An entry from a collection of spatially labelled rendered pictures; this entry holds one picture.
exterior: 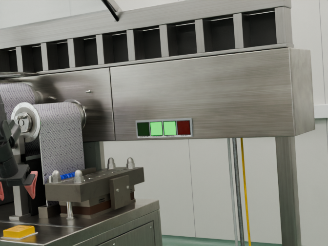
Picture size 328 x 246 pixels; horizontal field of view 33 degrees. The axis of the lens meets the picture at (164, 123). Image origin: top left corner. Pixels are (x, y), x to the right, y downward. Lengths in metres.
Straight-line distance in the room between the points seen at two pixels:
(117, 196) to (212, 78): 0.55
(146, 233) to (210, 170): 2.56
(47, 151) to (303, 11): 2.73
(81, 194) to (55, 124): 0.33
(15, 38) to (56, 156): 0.70
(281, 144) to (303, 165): 2.28
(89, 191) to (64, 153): 0.25
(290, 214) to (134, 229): 0.58
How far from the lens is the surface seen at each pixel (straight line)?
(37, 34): 2.49
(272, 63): 1.91
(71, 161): 2.17
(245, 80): 1.94
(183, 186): 4.81
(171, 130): 2.08
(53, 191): 1.98
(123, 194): 2.07
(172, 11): 2.09
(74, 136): 2.18
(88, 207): 1.97
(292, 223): 2.12
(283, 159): 2.09
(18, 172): 1.62
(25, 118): 2.05
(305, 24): 4.31
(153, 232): 2.19
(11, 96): 2.28
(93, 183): 1.95
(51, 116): 2.09
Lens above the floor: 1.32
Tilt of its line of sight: 3 degrees down
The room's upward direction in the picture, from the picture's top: 4 degrees counter-clockwise
